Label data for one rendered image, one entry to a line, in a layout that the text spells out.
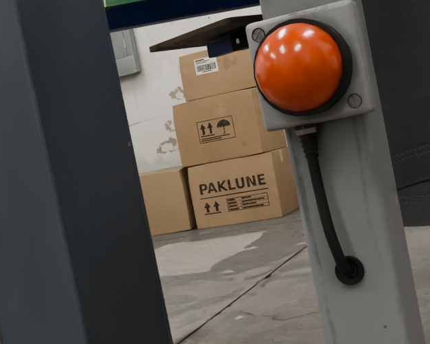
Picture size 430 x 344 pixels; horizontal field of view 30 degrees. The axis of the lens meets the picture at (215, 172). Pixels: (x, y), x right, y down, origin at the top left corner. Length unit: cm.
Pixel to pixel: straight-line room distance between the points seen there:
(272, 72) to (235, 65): 486
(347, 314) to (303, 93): 11
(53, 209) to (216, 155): 422
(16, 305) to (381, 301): 80
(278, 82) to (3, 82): 76
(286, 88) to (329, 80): 2
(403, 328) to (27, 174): 74
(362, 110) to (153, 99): 557
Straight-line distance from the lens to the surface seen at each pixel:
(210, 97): 521
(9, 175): 108
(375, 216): 37
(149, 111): 593
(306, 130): 36
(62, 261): 104
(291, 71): 33
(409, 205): 67
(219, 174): 522
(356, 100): 35
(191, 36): 258
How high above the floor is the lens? 63
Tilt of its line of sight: 3 degrees down
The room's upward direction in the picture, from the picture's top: 11 degrees counter-clockwise
